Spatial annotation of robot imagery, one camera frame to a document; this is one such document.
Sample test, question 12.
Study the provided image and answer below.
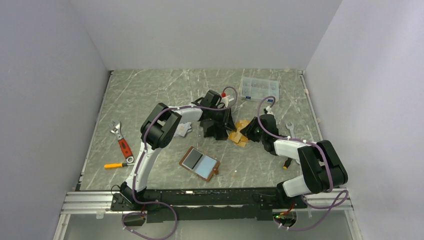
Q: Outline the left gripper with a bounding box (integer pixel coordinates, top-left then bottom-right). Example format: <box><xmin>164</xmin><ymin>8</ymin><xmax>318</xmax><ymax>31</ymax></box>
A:
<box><xmin>209</xmin><ymin>106</ymin><xmax>237</xmax><ymax>132</ymax></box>

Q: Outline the single black card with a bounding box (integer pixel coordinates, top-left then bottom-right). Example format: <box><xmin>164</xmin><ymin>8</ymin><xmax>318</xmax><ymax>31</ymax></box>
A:
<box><xmin>182</xmin><ymin>148</ymin><xmax>203</xmax><ymax>170</ymax></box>

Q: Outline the brown leather card holder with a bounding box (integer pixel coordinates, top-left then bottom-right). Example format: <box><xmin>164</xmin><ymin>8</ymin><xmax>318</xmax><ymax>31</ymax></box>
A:
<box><xmin>179</xmin><ymin>146</ymin><xmax>221</xmax><ymax>182</ymax></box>

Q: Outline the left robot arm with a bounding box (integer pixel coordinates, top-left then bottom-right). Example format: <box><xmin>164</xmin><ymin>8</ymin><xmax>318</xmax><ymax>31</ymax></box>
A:
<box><xmin>119</xmin><ymin>86</ymin><xmax>238</xmax><ymax>210</ymax></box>

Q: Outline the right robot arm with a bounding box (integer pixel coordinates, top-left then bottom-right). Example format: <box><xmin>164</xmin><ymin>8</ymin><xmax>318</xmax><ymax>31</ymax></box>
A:
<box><xmin>240</xmin><ymin>114</ymin><xmax>348</xmax><ymax>208</ymax></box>

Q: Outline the orange card stack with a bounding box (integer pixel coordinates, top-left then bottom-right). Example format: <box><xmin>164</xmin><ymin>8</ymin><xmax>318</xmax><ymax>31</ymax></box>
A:
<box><xmin>228</xmin><ymin>120</ymin><xmax>250</xmax><ymax>148</ymax></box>

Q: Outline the silver open-end spanner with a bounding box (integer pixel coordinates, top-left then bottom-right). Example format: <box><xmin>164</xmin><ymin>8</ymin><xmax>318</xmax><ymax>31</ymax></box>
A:
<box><xmin>285</xmin><ymin>122</ymin><xmax>296</xmax><ymax>138</ymax></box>

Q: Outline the clear plastic organizer box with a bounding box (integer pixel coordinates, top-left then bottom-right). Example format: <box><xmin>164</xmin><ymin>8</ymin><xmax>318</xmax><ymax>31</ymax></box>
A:
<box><xmin>239</xmin><ymin>76</ymin><xmax>280</xmax><ymax>103</ymax></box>

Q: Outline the yellow black screwdriver right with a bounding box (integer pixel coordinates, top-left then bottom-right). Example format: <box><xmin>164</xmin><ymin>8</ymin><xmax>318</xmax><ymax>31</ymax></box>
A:
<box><xmin>283</xmin><ymin>158</ymin><xmax>293</xmax><ymax>170</ymax></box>

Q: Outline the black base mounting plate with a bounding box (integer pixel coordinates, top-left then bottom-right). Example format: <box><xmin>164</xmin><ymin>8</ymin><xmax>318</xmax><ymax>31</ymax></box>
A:
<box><xmin>110</xmin><ymin>187</ymin><xmax>307</xmax><ymax>223</ymax></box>

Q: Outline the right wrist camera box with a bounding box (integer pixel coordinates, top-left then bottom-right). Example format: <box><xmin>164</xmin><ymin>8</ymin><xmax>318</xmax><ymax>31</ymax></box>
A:
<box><xmin>263</xmin><ymin>106</ymin><xmax>274</xmax><ymax>115</ymax></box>

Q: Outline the red handled adjustable wrench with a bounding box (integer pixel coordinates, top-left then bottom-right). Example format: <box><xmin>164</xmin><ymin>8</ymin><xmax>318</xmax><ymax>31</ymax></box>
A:
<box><xmin>109</xmin><ymin>120</ymin><xmax>135</xmax><ymax>164</ymax></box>

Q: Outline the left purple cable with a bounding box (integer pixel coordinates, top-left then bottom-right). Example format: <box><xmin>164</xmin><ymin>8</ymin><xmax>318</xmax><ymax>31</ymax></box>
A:
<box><xmin>121</xmin><ymin>86</ymin><xmax>239</xmax><ymax>240</ymax></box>

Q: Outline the yellow handled screwdriver left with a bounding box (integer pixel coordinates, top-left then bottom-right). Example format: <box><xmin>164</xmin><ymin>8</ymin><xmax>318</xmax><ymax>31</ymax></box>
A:
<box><xmin>104</xmin><ymin>162</ymin><xmax>134</xmax><ymax>169</ymax></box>

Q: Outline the aluminium rail frame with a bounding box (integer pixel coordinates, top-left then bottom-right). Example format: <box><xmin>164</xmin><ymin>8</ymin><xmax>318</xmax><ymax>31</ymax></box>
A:
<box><xmin>54</xmin><ymin>189</ymin><xmax>363</xmax><ymax>240</ymax></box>

